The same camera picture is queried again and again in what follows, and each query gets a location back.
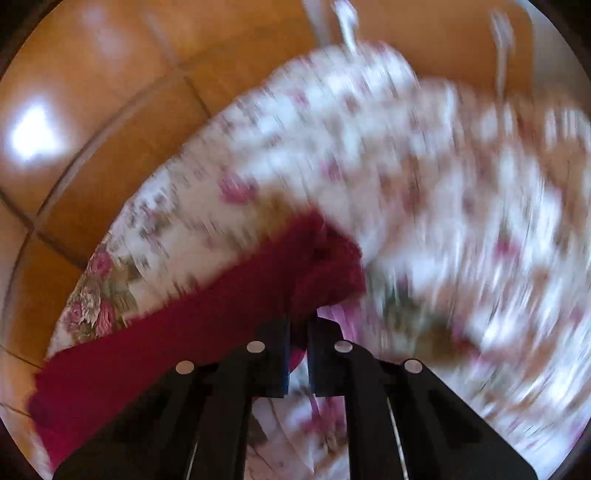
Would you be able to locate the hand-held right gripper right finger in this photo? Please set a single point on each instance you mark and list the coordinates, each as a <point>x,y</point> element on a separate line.
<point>319,360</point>

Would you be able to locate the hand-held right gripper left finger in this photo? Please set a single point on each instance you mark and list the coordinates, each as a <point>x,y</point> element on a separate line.
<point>276,357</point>

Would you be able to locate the wooden panelled wardrobe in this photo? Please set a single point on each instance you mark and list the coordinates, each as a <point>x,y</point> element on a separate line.
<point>92,138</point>

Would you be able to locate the dark red knit garment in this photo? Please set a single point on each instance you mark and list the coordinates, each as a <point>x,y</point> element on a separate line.
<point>184,332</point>

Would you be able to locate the floral bed blanket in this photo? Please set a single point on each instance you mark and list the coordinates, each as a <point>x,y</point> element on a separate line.
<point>415,184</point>

